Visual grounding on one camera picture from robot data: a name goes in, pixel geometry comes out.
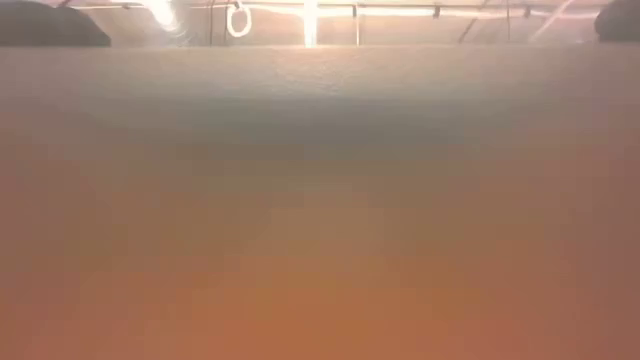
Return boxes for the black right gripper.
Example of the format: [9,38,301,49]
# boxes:
[593,0,640,44]

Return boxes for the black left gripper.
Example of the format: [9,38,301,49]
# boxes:
[0,0,112,49]

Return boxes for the white looped cable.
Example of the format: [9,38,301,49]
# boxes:
[225,2,253,39]

